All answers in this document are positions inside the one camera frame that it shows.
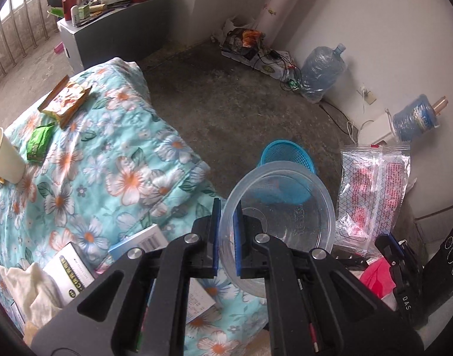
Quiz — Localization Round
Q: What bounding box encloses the blue mesh waste basket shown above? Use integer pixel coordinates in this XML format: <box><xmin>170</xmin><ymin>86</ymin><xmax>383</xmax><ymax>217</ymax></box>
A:
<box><xmin>257</xmin><ymin>140</ymin><xmax>317</xmax><ymax>204</ymax></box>

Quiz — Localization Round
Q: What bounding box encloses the tangled black cable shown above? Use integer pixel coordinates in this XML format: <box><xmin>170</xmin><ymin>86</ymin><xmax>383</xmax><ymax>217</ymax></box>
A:
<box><xmin>258</xmin><ymin>44</ymin><xmax>304</xmax><ymax>93</ymax></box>

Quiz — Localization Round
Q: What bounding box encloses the large blue water jug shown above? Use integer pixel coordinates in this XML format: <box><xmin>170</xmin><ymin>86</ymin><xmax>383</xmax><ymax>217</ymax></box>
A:
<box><xmin>300</xmin><ymin>42</ymin><xmax>348</xmax><ymax>104</ymax></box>

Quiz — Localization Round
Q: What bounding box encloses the clear zip bag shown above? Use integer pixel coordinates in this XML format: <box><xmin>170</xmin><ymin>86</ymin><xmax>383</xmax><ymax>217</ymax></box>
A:
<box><xmin>336</xmin><ymin>144</ymin><xmax>384</xmax><ymax>255</ymax></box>
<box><xmin>377</xmin><ymin>144</ymin><xmax>413</xmax><ymax>238</ymax></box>

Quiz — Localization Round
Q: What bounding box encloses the blue twine spool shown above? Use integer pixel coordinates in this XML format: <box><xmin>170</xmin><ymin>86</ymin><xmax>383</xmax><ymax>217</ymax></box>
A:
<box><xmin>385</xmin><ymin>94</ymin><xmax>449</xmax><ymax>142</ymax></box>

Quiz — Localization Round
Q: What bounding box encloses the metal window railing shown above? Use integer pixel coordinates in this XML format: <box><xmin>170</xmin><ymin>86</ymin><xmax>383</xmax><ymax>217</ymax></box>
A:
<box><xmin>0</xmin><ymin>0</ymin><xmax>52</xmax><ymax>90</ymax></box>

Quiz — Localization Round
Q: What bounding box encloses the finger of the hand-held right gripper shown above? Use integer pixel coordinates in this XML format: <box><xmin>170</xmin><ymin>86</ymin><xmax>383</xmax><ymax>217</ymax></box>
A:
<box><xmin>375</xmin><ymin>233</ymin><xmax>420</xmax><ymax>286</ymax></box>

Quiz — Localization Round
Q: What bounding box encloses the green snack packet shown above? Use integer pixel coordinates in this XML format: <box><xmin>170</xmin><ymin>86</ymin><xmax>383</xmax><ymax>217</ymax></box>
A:
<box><xmin>26</xmin><ymin>123</ymin><xmax>56</xmax><ymax>163</ymax></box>

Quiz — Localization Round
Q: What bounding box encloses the white box green label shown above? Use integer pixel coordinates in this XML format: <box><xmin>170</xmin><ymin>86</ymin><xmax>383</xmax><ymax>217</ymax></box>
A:
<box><xmin>44</xmin><ymin>242</ymin><xmax>97</xmax><ymax>306</ymax></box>

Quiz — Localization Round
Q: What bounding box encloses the black snack bag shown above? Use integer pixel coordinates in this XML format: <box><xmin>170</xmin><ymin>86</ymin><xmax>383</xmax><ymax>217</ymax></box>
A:
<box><xmin>222</xmin><ymin>28</ymin><xmax>266</xmax><ymax>60</ymax></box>

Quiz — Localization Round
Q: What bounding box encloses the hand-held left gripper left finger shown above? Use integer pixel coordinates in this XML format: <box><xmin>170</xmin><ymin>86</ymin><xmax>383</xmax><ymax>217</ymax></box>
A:
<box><xmin>30</xmin><ymin>198</ymin><xmax>223</xmax><ymax>356</ymax></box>

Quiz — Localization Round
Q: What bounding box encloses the wall socket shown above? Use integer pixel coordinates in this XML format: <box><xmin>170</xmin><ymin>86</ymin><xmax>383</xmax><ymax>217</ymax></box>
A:
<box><xmin>359</xmin><ymin>86</ymin><xmax>377</xmax><ymax>106</ymax></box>

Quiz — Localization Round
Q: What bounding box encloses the grey cabinet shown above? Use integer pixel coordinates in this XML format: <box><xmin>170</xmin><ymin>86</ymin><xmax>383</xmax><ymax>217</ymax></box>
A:
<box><xmin>57</xmin><ymin>0</ymin><xmax>175</xmax><ymax>72</ymax></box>

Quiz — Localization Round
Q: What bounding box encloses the yellow snack packet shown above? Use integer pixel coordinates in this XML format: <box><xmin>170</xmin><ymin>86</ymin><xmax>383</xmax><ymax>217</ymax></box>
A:
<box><xmin>38</xmin><ymin>75</ymin><xmax>94</xmax><ymax>130</ymax></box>

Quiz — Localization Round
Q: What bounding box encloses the white paper slip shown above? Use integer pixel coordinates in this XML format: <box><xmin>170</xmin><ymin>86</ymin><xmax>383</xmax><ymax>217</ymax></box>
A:
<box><xmin>185</xmin><ymin>280</ymin><xmax>217</xmax><ymax>325</ymax></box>

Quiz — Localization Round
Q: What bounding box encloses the crumpled white tissue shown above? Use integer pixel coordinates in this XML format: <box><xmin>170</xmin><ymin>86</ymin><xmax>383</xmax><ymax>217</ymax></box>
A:
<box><xmin>0</xmin><ymin>263</ymin><xmax>64</xmax><ymax>327</ymax></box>

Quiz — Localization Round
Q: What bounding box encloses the cream paper cup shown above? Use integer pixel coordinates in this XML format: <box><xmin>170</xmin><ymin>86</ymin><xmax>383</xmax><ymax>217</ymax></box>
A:
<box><xmin>0</xmin><ymin>127</ymin><xmax>25</xmax><ymax>184</ymax></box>

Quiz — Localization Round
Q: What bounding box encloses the blue and white carton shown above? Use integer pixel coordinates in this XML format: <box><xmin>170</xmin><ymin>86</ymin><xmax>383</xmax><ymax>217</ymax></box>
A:
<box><xmin>108</xmin><ymin>224</ymin><xmax>167</xmax><ymax>262</ymax></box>

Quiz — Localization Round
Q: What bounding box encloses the clear plastic bowl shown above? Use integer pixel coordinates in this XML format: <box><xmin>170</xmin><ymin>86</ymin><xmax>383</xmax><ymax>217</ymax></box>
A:
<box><xmin>218</xmin><ymin>161</ymin><xmax>336</xmax><ymax>299</ymax></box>

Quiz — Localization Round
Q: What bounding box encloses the red thermos bottle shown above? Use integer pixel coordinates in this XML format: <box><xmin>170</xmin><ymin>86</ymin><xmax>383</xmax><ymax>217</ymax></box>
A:
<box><xmin>61</xmin><ymin>0</ymin><xmax>77</xmax><ymax>21</ymax></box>

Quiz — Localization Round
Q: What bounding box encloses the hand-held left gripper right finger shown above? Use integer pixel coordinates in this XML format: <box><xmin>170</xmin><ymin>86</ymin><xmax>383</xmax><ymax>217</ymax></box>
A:
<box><xmin>232</xmin><ymin>202</ymin><xmax>425</xmax><ymax>356</ymax></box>

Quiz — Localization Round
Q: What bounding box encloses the floral quilted blanket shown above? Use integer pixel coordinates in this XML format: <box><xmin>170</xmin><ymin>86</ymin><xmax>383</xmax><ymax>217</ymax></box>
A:
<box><xmin>0</xmin><ymin>57</ymin><xmax>272</xmax><ymax>356</ymax></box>

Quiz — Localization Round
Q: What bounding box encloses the pink printed rolled mat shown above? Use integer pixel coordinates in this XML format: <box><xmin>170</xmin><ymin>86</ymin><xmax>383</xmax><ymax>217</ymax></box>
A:
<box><xmin>257</xmin><ymin>0</ymin><xmax>321</xmax><ymax>45</ymax></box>

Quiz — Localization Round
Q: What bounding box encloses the pink plastic bag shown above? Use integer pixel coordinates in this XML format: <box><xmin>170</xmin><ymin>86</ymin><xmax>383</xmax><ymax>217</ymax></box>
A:
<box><xmin>359</xmin><ymin>258</ymin><xmax>398</xmax><ymax>302</ymax></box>

